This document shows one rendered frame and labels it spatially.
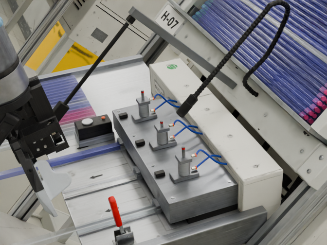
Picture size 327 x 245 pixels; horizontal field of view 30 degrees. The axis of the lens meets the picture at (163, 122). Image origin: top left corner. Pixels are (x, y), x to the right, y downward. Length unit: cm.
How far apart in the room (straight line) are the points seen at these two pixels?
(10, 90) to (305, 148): 52
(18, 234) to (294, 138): 92
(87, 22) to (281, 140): 141
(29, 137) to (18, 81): 9
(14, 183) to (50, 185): 175
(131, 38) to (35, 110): 159
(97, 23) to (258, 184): 146
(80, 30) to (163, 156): 132
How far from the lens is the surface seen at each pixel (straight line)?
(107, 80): 157
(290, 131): 115
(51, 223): 328
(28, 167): 94
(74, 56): 439
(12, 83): 89
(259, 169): 111
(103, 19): 243
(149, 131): 125
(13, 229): 179
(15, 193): 275
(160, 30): 117
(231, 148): 116
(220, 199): 111
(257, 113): 122
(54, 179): 97
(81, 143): 132
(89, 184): 122
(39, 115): 95
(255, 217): 112
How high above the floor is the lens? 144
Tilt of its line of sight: 11 degrees down
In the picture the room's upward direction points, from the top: 40 degrees clockwise
